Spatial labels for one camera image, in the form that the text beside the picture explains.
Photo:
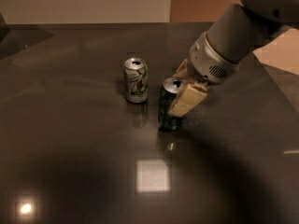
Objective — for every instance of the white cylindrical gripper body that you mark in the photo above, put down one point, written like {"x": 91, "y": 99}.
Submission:
{"x": 206, "y": 62}

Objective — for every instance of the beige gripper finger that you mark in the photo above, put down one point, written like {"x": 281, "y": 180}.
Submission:
{"x": 182, "y": 71}
{"x": 192, "y": 94}

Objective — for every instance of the dark green soda can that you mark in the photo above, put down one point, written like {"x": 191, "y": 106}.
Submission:
{"x": 168, "y": 93}

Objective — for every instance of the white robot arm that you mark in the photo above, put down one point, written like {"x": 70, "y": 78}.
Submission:
{"x": 247, "y": 26}

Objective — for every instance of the white 7up can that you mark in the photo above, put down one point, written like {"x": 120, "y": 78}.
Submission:
{"x": 136, "y": 74}

